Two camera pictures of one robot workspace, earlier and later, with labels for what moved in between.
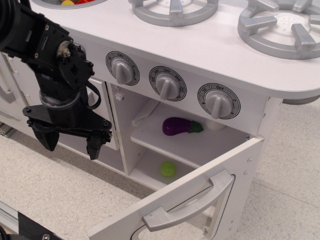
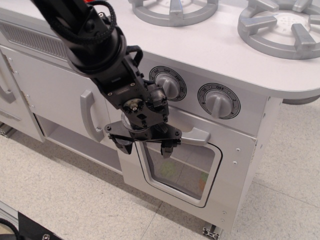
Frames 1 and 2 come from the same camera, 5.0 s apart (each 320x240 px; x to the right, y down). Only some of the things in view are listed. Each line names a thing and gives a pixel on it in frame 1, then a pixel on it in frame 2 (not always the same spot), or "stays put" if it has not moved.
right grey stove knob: [219, 100] stays put
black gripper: [69, 112] to [138, 127]
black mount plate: [29, 229] stays put
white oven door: [221, 218] to [209, 184]
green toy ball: [168, 168] stays put
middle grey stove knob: [167, 83] stays put
